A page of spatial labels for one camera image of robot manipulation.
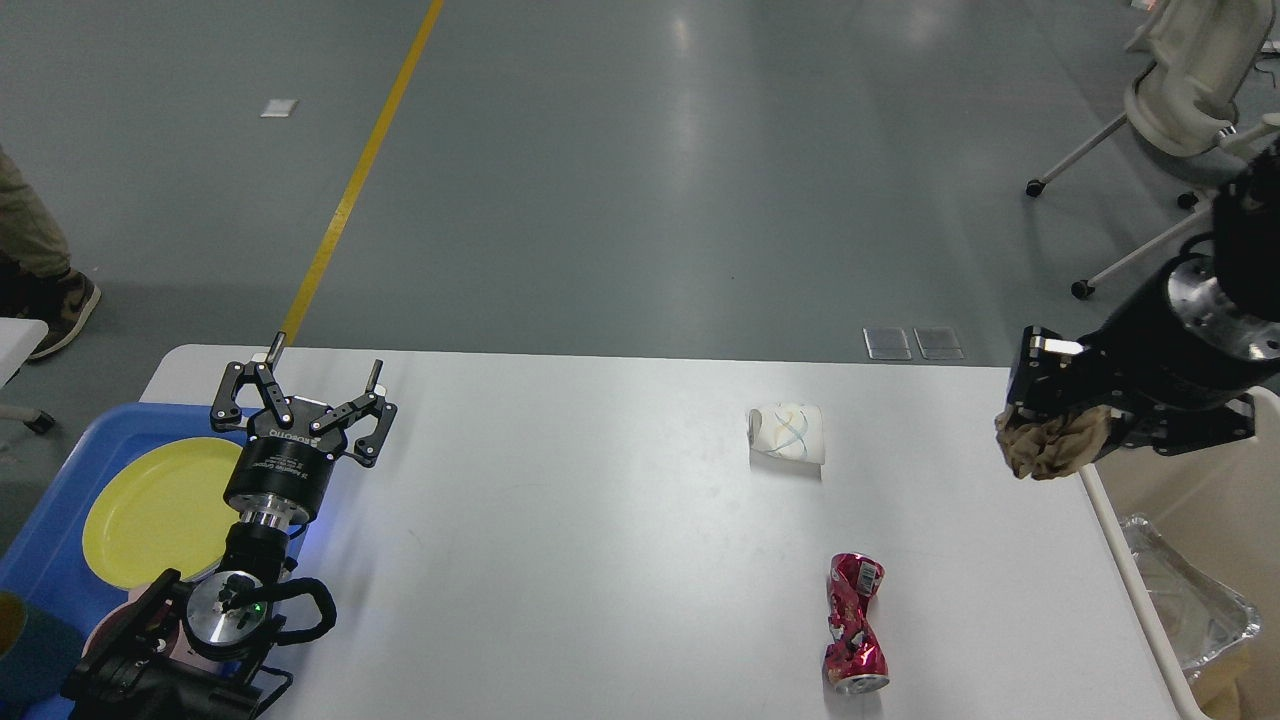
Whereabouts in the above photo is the person in khaki trousers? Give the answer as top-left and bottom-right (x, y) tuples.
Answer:
(1, 152), (102, 363)

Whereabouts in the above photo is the brown paper wad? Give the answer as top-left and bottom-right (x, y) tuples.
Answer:
(995, 406), (1112, 480)

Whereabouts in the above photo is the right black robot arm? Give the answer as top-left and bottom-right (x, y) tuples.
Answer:
(995, 147), (1279, 480)

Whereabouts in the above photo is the aluminium foil tray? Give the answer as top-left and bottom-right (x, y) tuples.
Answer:
(1119, 514), (1262, 680)

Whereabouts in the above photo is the white office chair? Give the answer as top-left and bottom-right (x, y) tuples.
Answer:
(1025, 1), (1277, 300)

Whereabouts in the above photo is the crushed red can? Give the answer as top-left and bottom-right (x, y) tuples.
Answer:
(823, 553), (890, 694)

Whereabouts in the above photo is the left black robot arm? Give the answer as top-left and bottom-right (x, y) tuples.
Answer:
(61, 333), (398, 719)

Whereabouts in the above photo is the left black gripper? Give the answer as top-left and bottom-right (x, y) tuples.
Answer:
(209, 333), (398, 527)

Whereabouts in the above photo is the metal floor plate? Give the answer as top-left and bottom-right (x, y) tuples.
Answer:
(863, 327), (913, 363)
(913, 325), (966, 361)

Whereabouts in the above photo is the brown paper bag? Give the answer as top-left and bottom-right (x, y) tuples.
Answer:
(1190, 648), (1279, 719)

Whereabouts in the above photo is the beige plastic bin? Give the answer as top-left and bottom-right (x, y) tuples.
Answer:
(1082, 388), (1279, 719)

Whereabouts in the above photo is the pink mug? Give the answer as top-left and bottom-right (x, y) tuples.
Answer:
(81, 585), (148, 659)

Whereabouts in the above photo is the blue plastic tray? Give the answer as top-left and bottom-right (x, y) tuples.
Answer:
(1, 404), (215, 635)

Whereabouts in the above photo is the dark teal mug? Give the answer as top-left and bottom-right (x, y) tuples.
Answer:
(1, 591), (84, 719)

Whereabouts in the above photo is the yellow plate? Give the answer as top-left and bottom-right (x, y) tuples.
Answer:
(81, 437), (241, 591)

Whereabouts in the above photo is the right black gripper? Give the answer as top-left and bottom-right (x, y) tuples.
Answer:
(1005, 255), (1279, 461)

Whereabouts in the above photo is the white side table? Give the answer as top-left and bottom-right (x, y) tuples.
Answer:
(1, 316), (56, 434)

